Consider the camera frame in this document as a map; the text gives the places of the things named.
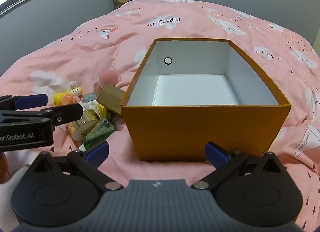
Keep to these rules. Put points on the pink printed blanket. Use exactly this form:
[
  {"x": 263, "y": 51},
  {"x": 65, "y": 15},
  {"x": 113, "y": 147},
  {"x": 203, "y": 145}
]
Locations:
[{"x": 175, "y": 19}]

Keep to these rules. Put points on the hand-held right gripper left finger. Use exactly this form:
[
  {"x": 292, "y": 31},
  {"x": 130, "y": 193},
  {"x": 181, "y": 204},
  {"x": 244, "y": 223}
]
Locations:
[{"x": 98, "y": 152}]

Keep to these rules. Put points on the pink round sponge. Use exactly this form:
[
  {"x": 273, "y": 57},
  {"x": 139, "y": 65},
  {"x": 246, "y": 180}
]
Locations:
[{"x": 108, "y": 77}]

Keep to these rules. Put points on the yellow egg-shaped bottle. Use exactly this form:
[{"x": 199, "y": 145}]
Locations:
[{"x": 61, "y": 98}]

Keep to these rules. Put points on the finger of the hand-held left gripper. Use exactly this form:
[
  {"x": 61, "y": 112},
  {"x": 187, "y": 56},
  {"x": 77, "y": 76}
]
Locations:
[
  {"x": 32, "y": 100},
  {"x": 62, "y": 115}
]

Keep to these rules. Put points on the green glitter bottle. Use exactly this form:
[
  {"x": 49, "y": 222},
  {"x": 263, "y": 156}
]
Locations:
[{"x": 98, "y": 132}]

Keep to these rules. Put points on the small brown cardboard box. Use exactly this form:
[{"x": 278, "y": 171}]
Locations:
[{"x": 111, "y": 98}]

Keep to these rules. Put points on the yellow packet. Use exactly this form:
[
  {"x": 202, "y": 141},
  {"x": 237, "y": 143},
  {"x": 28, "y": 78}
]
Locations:
[{"x": 103, "y": 110}]

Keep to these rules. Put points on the small patterned tape roll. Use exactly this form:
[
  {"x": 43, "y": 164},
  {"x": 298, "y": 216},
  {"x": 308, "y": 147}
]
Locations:
[{"x": 89, "y": 97}]

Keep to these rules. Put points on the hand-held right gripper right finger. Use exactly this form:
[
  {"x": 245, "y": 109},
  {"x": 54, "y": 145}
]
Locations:
[{"x": 214, "y": 152}]

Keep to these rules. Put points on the white patterned packet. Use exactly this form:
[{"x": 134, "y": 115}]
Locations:
[{"x": 88, "y": 107}]

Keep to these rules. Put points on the orange cardboard box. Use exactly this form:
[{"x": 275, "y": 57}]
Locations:
[{"x": 190, "y": 132}]

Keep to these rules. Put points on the gold round tin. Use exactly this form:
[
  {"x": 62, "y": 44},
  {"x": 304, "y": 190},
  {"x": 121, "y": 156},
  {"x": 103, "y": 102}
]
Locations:
[{"x": 83, "y": 128}]

